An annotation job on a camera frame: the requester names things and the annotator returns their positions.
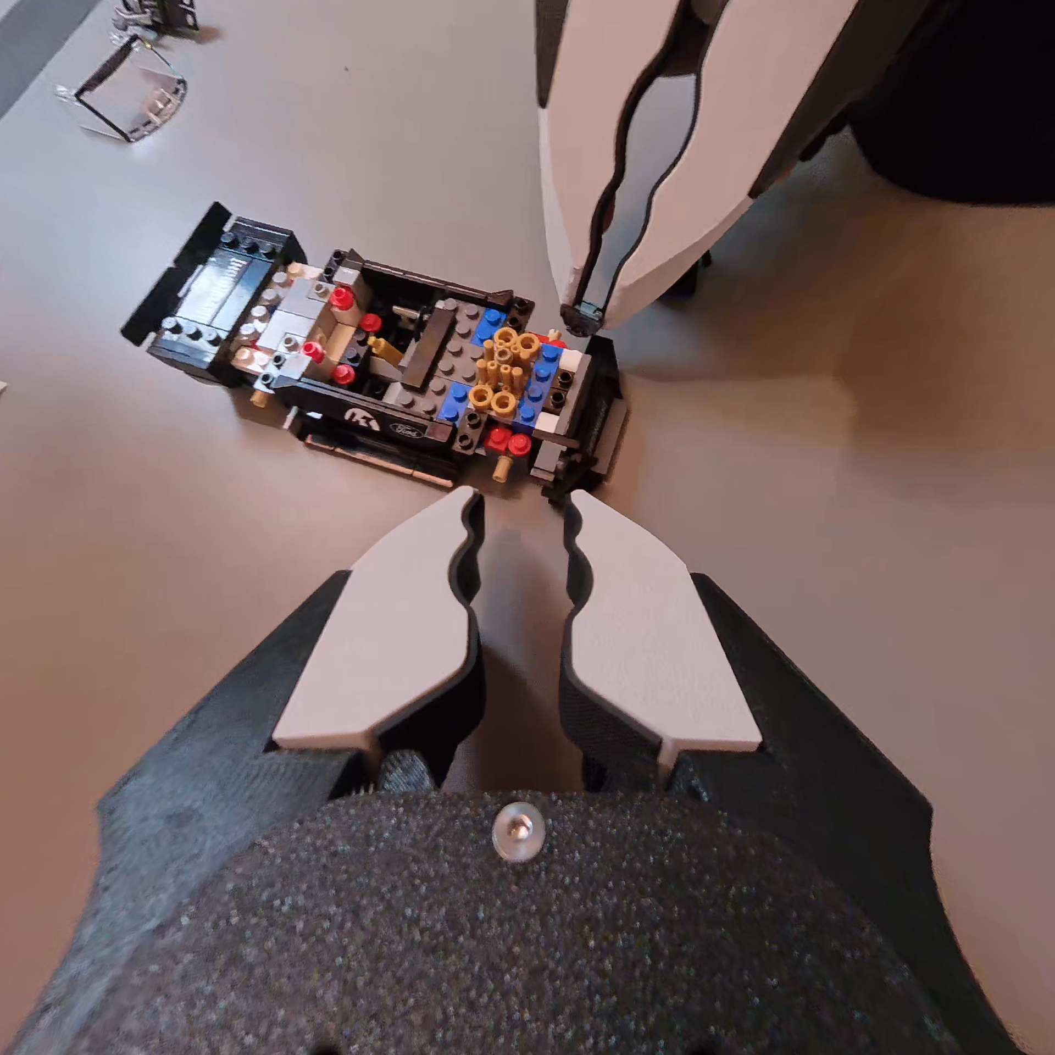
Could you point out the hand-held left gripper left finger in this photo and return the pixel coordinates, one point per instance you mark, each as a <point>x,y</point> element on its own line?
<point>387,659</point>

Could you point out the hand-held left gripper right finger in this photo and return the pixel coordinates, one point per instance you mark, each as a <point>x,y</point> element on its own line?
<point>659,659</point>

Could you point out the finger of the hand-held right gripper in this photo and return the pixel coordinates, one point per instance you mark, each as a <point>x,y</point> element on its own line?
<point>585,124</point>
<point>742,124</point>

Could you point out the partly built lego car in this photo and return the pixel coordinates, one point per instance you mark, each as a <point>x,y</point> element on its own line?
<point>371,354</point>

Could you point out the black lego panel piece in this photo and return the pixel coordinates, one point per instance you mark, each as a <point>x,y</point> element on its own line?
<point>161,12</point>

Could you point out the transparent lego windshield piece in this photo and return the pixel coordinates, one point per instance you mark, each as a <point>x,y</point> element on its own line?
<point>132,99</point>

